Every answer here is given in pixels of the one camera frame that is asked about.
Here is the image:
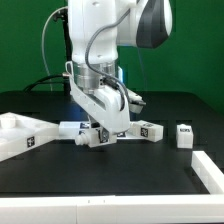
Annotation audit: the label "white front fence bar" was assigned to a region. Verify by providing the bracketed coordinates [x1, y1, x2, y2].
[0, 195, 224, 224]

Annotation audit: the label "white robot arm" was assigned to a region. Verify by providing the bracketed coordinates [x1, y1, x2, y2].
[66, 0, 172, 134]

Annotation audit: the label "white fence bar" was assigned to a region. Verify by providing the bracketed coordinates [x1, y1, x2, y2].
[0, 195, 224, 224]
[191, 151, 224, 195]

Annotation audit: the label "black cables on table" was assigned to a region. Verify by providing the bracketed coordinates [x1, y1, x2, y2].
[23, 72, 73, 93]

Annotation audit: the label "white right fence bar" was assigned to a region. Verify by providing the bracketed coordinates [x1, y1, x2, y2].
[191, 151, 224, 195]

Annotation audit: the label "braided grey wrist cable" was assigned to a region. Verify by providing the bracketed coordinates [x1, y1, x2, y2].
[84, 8, 133, 113]

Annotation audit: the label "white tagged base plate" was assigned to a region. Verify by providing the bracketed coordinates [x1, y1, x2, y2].
[58, 121, 139, 140]

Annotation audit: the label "white square tabletop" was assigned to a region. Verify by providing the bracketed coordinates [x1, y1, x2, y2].
[0, 112, 59, 162]

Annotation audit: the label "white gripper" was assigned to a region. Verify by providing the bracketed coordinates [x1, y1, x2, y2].
[65, 61, 130, 134]

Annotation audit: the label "grey camera cable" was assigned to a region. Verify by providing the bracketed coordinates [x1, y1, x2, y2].
[41, 6, 68, 92]

